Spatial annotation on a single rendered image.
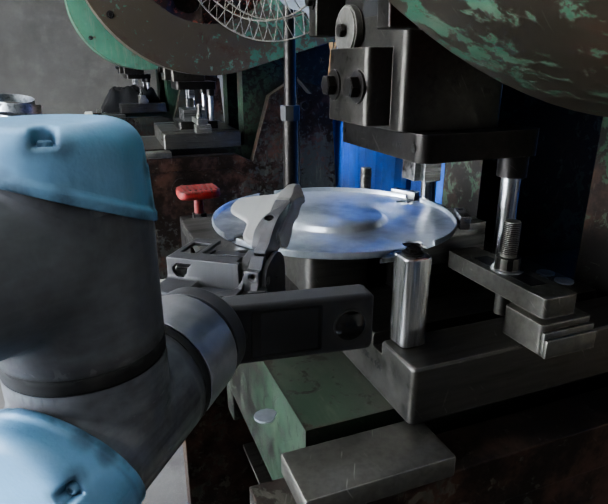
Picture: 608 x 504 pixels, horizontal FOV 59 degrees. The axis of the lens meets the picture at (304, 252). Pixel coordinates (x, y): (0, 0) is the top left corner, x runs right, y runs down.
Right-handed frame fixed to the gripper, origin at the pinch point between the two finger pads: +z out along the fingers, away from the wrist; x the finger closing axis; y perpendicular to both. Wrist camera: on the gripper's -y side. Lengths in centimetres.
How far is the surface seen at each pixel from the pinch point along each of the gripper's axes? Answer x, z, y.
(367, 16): -22.7, 16.0, -2.7
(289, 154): 6, 95, 33
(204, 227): 0.0, 5.2, 13.5
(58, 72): -10, 502, 446
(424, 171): -5.4, 17.5, -10.0
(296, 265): 4.8, 8.3, 3.4
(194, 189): 1.9, 30.4, 28.0
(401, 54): -18.6, 9.9, -7.4
